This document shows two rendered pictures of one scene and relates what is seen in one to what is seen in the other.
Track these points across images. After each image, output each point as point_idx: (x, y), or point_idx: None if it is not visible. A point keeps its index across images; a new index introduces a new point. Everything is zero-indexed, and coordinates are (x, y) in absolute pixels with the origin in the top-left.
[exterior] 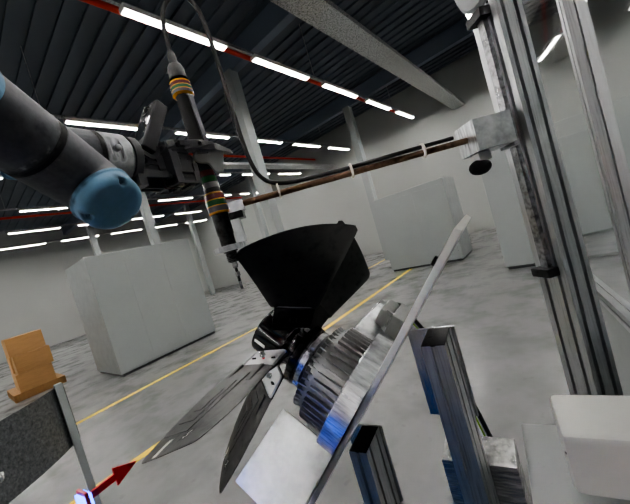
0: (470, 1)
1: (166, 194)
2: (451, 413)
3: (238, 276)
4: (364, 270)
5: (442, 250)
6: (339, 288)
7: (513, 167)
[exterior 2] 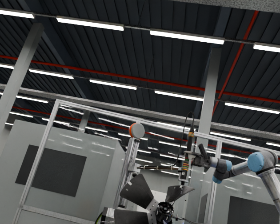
0: (136, 134)
1: (199, 164)
2: None
3: (182, 190)
4: (123, 192)
5: None
6: (138, 198)
7: (125, 176)
